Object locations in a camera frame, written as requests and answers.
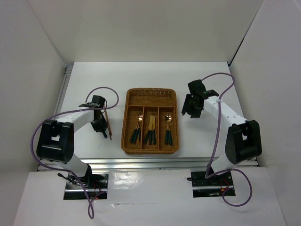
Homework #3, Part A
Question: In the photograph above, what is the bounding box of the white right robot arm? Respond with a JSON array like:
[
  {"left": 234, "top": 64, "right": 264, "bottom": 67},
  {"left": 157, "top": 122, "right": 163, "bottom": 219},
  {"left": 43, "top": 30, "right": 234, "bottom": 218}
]
[{"left": 182, "top": 80, "right": 262, "bottom": 185}]

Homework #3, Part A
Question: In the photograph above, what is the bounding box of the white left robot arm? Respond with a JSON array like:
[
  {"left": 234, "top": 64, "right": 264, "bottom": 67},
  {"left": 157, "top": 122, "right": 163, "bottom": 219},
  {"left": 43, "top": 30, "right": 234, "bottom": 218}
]
[{"left": 36, "top": 95, "right": 108, "bottom": 188}]

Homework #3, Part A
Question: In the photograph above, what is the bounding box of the wicker cutlery tray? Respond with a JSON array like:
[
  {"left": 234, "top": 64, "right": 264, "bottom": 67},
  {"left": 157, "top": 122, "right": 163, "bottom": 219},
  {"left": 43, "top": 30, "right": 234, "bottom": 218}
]
[{"left": 121, "top": 88, "right": 179, "bottom": 155}]

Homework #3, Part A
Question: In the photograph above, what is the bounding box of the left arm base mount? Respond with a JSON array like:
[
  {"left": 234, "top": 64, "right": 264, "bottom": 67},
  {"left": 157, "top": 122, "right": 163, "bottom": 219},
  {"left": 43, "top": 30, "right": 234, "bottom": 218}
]
[{"left": 57, "top": 173, "right": 109, "bottom": 200}]

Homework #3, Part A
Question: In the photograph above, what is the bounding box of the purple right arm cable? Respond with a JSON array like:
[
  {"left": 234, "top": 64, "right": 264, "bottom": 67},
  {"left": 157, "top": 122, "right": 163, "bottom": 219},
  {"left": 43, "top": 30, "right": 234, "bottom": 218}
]
[{"left": 201, "top": 73, "right": 253, "bottom": 207}]

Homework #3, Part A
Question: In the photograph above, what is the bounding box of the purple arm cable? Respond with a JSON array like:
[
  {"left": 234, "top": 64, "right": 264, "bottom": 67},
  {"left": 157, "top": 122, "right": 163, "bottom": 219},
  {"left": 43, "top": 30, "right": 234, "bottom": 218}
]
[
  {"left": 30, "top": 86, "right": 119, "bottom": 219},
  {"left": 201, "top": 73, "right": 253, "bottom": 207}
]

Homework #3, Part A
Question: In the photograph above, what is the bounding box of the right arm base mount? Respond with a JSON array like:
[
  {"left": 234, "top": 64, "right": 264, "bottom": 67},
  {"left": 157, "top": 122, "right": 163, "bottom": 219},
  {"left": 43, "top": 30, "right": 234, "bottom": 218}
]
[{"left": 186, "top": 171, "right": 236, "bottom": 198}]

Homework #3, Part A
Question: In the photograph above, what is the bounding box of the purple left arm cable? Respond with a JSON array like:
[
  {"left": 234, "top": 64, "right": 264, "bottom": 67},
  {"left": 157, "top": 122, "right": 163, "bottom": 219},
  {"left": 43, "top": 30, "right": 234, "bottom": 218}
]
[{"left": 30, "top": 86, "right": 119, "bottom": 219}]

